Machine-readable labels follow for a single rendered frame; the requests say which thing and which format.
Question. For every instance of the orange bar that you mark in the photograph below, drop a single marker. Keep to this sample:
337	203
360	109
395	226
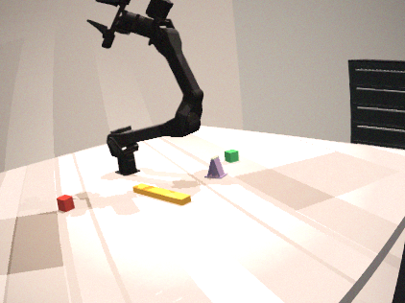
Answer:
163	194

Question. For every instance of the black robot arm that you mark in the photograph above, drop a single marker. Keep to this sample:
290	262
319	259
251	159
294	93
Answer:
188	115

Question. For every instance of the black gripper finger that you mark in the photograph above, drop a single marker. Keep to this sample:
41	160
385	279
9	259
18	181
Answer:
102	28
111	2

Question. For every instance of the small red cube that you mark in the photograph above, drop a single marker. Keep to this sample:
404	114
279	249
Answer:
66	203

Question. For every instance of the green cube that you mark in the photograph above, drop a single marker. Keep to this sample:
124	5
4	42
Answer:
232	156

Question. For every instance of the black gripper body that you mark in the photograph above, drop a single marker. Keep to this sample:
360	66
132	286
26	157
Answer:
127	21

